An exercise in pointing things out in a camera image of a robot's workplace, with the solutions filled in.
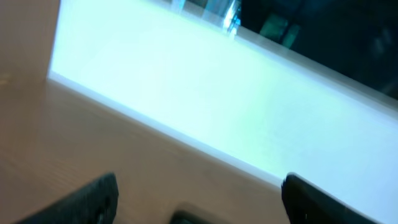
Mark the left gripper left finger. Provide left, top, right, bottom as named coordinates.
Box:
left=16, top=172, right=119, bottom=224

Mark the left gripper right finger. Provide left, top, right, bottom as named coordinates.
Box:
left=281, top=173, right=376, bottom=224

